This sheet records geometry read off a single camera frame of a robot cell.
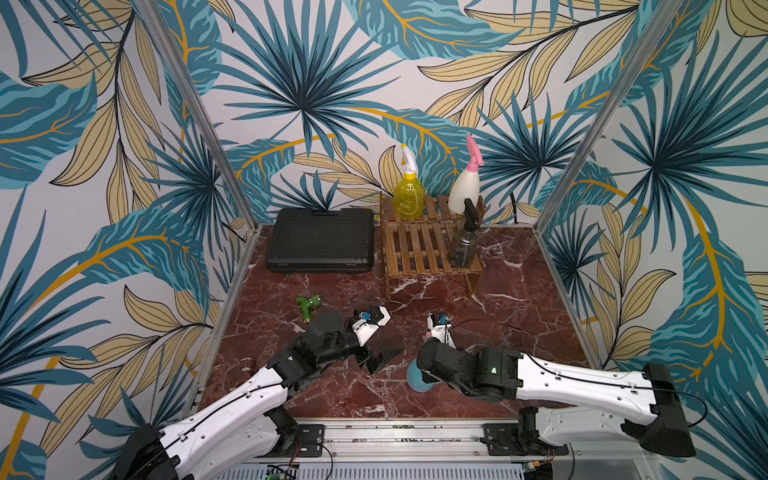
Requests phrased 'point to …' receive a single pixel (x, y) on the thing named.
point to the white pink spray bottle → (467, 186)
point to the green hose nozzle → (306, 305)
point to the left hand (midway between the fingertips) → (388, 337)
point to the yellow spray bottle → (409, 197)
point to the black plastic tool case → (310, 241)
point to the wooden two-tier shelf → (419, 247)
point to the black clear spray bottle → (464, 248)
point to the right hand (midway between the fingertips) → (412, 374)
